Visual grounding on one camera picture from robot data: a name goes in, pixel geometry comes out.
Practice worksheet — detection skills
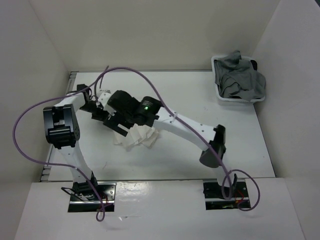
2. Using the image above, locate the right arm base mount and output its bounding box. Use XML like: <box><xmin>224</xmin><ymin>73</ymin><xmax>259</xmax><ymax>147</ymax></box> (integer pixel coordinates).
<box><xmin>203</xmin><ymin>180</ymin><xmax>251</xmax><ymax>210</ymax></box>

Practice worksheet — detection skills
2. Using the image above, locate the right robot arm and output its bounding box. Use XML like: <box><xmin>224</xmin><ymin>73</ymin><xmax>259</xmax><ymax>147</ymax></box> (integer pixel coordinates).
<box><xmin>98</xmin><ymin>90</ymin><xmax>237</xmax><ymax>198</ymax></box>

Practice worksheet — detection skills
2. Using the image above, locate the white pleated skirt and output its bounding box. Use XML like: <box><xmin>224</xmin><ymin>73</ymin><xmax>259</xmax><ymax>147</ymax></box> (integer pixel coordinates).
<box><xmin>113</xmin><ymin>124</ymin><xmax>160</xmax><ymax>151</ymax></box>

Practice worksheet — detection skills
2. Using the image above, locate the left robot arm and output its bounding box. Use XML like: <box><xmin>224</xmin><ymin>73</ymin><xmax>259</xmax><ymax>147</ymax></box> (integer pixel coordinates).
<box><xmin>43</xmin><ymin>84</ymin><xmax>109</xmax><ymax>200</ymax></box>

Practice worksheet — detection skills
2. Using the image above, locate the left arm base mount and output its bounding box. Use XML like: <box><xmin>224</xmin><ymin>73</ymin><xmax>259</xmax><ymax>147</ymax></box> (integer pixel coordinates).
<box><xmin>61</xmin><ymin>182</ymin><xmax>116</xmax><ymax>213</ymax></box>

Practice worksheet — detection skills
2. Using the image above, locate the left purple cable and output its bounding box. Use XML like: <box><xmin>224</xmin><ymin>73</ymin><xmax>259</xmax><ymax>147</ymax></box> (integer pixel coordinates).
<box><xmin>12</xmin><ymin>65</ymin><xmax>111</xmax><ymax>222</ymax></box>

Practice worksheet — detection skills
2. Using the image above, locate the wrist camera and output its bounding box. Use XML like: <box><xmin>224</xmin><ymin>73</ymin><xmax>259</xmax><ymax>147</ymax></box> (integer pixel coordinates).
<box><xmin>98</xmin><ymin>95</ymin><xmax>116</xmax><ymax>116</ymax></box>
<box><xmin>97</xmin><ymin>89</ymin><xmax>112</xmax><ymax>101</ymax></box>

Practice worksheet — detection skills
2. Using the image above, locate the purple cable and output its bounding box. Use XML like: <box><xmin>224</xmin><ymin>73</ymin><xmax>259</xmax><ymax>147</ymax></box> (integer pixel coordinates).
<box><xmin>93</xmin><ymin>66</ymin><xmax>262</xmax><ymax>212</ymax></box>
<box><xmin>12</xmin><ymin>65</ymin><xmax>111</xmax><ymax>222</ymax></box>

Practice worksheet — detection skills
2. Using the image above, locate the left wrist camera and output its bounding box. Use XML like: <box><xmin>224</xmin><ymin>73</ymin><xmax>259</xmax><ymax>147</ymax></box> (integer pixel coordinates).
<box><xmin>97</xmin><ymin>89</ymin><xmax>112</xmax><ymax>101</ymax></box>

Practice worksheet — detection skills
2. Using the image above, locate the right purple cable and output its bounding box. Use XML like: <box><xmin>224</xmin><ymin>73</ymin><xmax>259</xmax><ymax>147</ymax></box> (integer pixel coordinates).
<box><xmin>93</xmin><ymin>66</ymin><xmax>262</xmax><ymax>212</ymax></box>

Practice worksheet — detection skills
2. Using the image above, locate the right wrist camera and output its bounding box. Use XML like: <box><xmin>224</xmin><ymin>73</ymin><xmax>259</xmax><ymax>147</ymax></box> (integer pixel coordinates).
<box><xmin>98</xmin><ymin>95</ymin><xmax>116</xmax><ymax>116</ymax></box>

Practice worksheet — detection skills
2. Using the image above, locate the grey skirt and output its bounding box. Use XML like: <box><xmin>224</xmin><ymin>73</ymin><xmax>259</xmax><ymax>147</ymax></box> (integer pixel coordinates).
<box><xmin>214</xmin><ymin>50</ymin><xmax>267</xmax><ymax>101</ymax></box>

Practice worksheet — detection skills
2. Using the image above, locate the white laundry basket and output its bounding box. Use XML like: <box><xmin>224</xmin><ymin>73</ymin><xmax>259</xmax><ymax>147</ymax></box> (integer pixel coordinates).
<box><xmin>211</xmin><ymin>54</ymin><xmax>266</xmax><ymax>106</ymax></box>

